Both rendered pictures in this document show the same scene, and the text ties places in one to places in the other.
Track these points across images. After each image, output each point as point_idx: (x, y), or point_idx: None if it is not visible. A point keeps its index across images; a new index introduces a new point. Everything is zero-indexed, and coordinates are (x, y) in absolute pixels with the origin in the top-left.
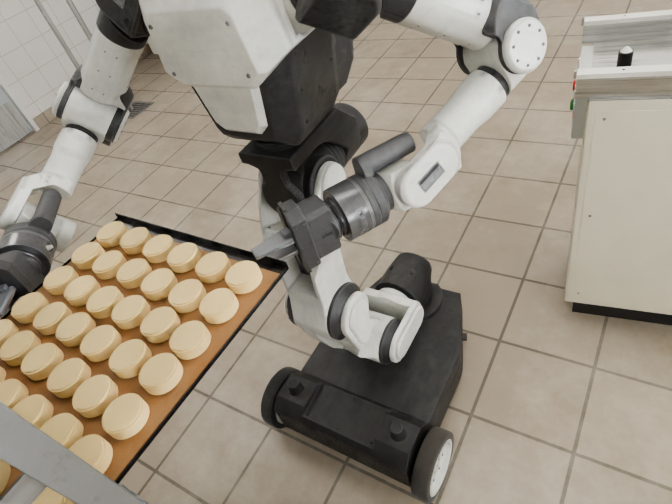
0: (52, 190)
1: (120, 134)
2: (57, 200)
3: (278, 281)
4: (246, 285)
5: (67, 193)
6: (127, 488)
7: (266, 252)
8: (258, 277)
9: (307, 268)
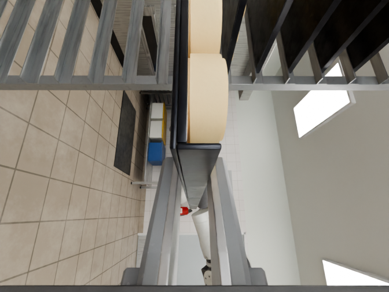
0: (206, 206)
1: (206, 283)
2: (203, 201)
3: (175, 72)
4: (216, 54)
5: (197, 214)
6: (7, 83)
7: (224, 178)
8: (212, 81)
9: (15, 285)
